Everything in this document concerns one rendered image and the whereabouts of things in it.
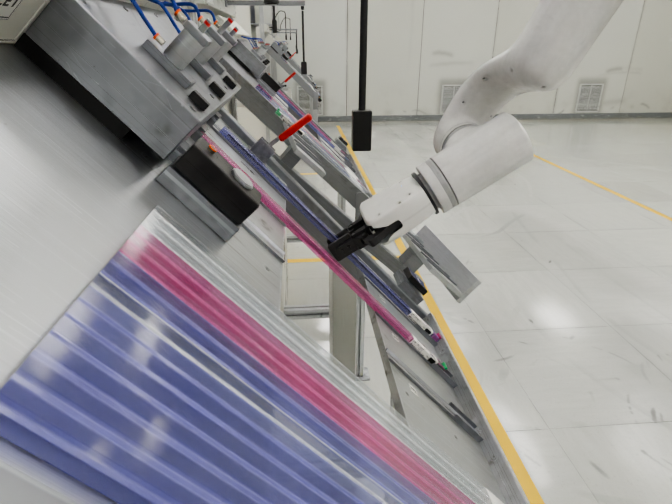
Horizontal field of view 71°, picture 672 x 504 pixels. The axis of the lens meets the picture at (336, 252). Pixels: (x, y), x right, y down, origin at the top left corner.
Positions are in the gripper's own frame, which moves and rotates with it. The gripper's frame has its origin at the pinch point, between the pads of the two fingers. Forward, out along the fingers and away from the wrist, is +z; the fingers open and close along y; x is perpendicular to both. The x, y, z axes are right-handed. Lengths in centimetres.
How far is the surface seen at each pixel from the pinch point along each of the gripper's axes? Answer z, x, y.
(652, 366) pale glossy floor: -64, 150, -79
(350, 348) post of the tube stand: 18, 37, -29
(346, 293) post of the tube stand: 10.3, 23.0, -29.0
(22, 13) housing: 5, -40, 30
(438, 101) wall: -162, 175, -749
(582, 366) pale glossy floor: -40, 135, -81
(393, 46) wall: -140, 60, -749
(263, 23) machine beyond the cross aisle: 5, -59, -436
